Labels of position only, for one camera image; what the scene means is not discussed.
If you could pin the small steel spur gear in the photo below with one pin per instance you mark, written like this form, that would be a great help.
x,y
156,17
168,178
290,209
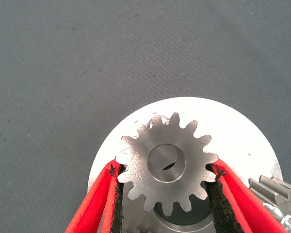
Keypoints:
x,y
140,157

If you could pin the round metal plate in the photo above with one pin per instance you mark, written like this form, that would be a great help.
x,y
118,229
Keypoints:
x,y
232,126

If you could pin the dark grey table cloth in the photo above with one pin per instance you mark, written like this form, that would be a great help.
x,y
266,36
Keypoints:
x,y
63,72

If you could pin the small steel bevel gear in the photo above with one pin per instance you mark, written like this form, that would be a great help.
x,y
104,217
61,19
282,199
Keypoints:
x,y
281,194

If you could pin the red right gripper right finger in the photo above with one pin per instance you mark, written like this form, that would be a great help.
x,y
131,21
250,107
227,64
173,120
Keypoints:
x,y
237,208

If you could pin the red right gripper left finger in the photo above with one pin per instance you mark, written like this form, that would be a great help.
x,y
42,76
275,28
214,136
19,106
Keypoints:
x,y
94,204

